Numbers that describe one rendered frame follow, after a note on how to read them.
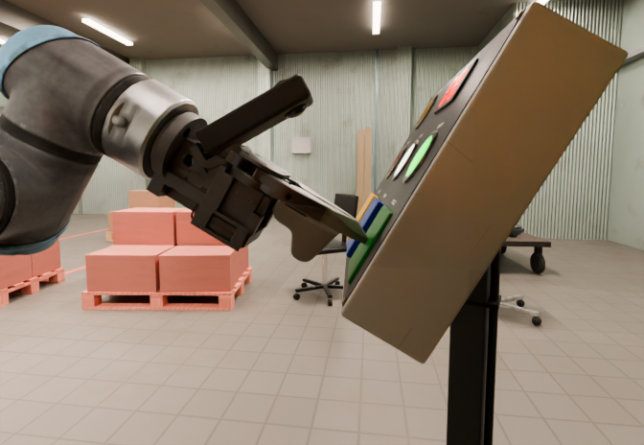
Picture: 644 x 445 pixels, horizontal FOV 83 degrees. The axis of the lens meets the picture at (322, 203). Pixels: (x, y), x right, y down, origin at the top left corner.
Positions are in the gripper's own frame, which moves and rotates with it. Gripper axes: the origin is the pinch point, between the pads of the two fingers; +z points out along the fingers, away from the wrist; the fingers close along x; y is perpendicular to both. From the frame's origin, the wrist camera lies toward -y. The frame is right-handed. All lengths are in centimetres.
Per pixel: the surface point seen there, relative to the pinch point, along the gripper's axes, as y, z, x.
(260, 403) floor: 110, 13, -124
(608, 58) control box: -20.5, 8.5, 6.8
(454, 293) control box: -0.2, 8.5, 6.8
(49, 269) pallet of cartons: 218, -205, -279
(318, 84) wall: -134, -174, -810
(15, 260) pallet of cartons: 201, -210, -242
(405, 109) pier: -175, 23, -781
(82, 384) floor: 157, -68, -131
